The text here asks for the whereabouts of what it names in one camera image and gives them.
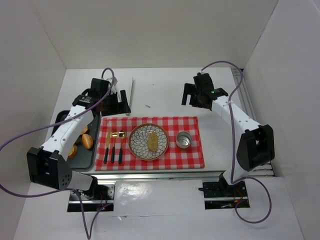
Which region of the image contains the baguette slice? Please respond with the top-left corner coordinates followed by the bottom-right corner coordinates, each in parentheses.
top-left (147, 132), bottom-right (158, 152)

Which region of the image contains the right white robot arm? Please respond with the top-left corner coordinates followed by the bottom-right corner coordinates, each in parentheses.
top-left (181, 73), bottom-right (275, 196)

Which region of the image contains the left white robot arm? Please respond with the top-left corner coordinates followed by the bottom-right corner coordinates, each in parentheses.
top-left (26, 77), bottom-right (131, 198)

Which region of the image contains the round bread roll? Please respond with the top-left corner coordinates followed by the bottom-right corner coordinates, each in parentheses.
top-left (81, 133), bottom-right (94, 150)
top-left (80, 126), bottom-right (88, 135)

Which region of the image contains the sliced bread piece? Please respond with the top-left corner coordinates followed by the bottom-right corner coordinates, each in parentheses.
top-left (68, 144), bottom-right (78, 159)

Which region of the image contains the metal cup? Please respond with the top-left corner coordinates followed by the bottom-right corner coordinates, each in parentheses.
top-left (176, 131), bottom-right (193, 149)

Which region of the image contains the patterned ceramic plate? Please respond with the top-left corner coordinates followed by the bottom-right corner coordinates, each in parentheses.
top-left (128, 123), bottom-right (169, 161)

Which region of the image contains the red checkered cloth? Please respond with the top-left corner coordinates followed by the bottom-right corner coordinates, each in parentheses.
top-left (95, 116), bottom-right (205, 171)

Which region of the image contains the dark baking tray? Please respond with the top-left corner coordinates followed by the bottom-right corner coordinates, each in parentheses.
top-left (67, 115), bottom-right (101, 172)

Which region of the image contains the aluminium rail right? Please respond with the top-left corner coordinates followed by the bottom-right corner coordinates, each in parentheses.
top-left (231, 67), bottom-right (274, 177)

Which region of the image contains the aluminium rail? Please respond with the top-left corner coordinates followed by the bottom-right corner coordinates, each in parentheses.
top-left (92, 171), bottom-right (222, 181)
top-left (231, 67), bottom-right (274, 177)

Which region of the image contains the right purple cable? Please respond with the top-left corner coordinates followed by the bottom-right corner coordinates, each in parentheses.
top-left (199, 61), bottom-right (273, 223)

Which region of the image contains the purple cable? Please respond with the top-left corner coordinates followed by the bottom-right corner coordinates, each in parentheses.
top-left (0, 67), bottom-right (117, 240)
top-left (199, 61), bottom-right (273, 223)

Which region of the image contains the gold fork black handle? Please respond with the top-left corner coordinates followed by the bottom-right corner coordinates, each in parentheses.
top-left (110, 128), bottom-right (118, 164)

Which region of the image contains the gold spoon black handle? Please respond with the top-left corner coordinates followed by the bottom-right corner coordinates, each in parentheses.
top-left (118, 130), bottom-right (127, 165)

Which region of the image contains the gold knife black handle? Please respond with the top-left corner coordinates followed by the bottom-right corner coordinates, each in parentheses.
top-left (103, 130), bottom-right (112, 164)

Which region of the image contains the aluminium rail front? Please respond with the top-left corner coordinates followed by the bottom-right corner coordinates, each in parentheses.
top-left (92, 171), bottom-right (222, 181)

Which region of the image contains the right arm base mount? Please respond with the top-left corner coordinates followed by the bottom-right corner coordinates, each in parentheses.
top-left (198, 173), bottom-right (250, 210)

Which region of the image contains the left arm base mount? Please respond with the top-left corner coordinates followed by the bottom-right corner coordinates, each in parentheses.
top-left (67, 176), bottom-right (115, 213)

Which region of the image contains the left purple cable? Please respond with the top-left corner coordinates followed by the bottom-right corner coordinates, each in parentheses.
top-left (0, 67), bottom-right (117, 240)

